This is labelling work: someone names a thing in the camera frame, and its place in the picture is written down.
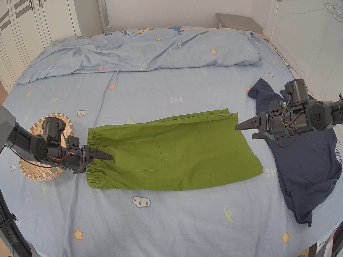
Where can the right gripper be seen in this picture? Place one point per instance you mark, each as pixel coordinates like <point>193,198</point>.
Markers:
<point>289,124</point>

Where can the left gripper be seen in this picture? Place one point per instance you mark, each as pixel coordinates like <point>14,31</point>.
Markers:
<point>77,158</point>

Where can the green shorts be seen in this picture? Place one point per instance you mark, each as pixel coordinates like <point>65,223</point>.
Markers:
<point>193,148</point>

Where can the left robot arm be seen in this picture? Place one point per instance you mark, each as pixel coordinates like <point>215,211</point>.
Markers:
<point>24,143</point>

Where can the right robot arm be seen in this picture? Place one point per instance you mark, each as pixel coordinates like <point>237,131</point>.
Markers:
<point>319,115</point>

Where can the round woven basket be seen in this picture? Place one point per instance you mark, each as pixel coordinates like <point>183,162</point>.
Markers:
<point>29,170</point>

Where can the bed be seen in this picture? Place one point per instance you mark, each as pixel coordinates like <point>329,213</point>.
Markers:
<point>171,218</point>

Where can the dark blue T-shirt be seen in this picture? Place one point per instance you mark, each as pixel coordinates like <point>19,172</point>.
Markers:
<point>302,170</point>

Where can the pale blue quilt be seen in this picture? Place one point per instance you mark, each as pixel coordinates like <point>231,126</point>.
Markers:
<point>150,52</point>

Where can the white wardrobe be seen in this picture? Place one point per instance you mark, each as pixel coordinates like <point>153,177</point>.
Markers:
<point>40,23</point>

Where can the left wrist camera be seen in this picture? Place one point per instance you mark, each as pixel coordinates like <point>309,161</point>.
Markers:
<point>73,141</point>

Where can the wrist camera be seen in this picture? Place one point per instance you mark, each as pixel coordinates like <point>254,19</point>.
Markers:
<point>276,106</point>
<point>73,141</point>

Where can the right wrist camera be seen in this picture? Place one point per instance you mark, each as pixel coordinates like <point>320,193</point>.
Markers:
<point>276,106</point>

